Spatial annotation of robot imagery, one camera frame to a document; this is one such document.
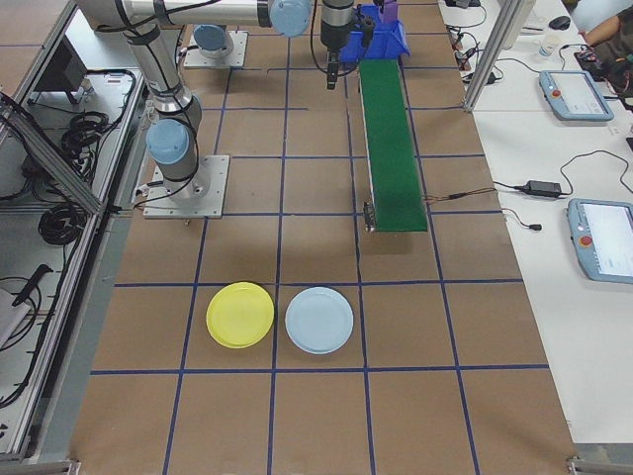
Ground black power adapter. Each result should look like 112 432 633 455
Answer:
523 179 564 195

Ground blue plastic storage bin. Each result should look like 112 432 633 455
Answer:
338 3 411 64

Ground light blue plate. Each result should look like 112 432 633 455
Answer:
284 286 355 355

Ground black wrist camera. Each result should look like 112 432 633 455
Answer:
356 15 378 49

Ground black adapter power cable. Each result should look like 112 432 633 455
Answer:
494 150 633 199

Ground black cable coil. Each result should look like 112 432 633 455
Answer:
38 201 89 246
59 111 123 160

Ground grey blue teach pendant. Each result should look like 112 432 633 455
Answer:
537 69 616 123
566 198 633 285

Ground yellow plate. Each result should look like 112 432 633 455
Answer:
206 281 276 350

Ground black cable bundle with connectors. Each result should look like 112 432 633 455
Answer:
446 23 484 83

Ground aluminium profile post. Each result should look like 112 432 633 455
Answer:
462 0 525 114

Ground red and black wire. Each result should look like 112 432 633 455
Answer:
424 188 497 203

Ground black box device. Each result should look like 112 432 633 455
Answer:
33 35 90 105

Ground green conveyor belt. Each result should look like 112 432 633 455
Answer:
356 57 430 237

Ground black cable with plug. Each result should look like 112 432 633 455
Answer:
501 210 543 232

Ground person in dark clothing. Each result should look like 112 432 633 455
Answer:
579 10 633 113

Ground black handle tool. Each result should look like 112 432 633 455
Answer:
10 264 54 307

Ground V-shaped metal bar frame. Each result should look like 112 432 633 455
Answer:
0 0 149 464

